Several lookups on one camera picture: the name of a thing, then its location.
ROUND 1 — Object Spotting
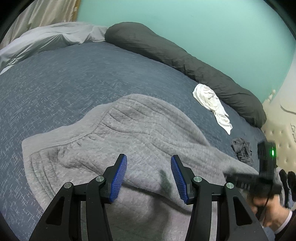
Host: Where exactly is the blue patterned bed sheet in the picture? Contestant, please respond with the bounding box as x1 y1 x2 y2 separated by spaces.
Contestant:
1 42 265 240

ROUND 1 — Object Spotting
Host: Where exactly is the long dark grey pillow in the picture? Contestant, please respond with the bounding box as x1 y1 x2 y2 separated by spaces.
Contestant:
105 22 267 128

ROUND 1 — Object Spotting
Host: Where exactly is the person's right hand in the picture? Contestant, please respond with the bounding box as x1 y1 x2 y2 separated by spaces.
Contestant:
247 194 290 232

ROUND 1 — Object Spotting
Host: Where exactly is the light grey blanket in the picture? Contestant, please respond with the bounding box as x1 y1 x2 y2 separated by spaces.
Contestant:
1 22 108 74

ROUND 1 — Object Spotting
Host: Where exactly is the dark grey thin garment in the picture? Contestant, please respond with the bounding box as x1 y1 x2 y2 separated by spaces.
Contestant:
231 138 253 165

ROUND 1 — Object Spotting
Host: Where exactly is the cream tufted headboard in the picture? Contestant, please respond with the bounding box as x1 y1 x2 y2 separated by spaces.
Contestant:
261 67 296 172

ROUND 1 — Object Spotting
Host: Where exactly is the grey quilted sweatshirt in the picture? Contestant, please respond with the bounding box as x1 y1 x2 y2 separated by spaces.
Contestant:
22 94 255 240

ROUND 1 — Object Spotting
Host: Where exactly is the white t-shirt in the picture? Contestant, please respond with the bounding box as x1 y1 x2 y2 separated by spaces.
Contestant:
192 84 233 135

